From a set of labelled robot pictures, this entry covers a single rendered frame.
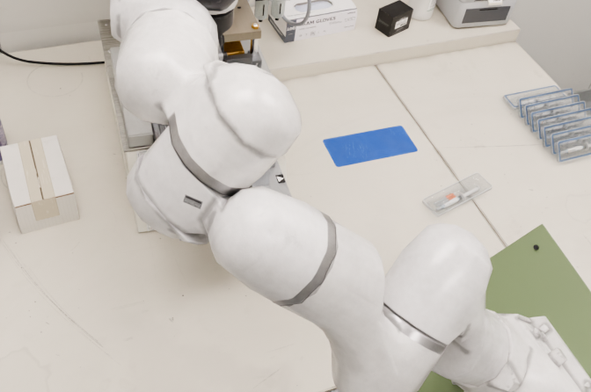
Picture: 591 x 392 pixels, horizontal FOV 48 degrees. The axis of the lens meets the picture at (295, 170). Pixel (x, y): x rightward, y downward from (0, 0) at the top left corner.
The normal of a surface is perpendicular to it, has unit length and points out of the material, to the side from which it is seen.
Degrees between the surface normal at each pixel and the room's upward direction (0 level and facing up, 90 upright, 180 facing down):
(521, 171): 0
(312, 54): 0
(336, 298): 63
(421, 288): 39
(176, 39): 23
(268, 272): 74
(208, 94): 47
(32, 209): 87
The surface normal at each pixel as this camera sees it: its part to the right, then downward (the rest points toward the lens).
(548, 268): -0.59, -0.37
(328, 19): 0.43, 0.65
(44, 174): 0.09, -0.68
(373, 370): 0.07, 0.51
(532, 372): -0.03, -0.18
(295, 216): 0.58, -0.55
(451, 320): 0.44, 0.32
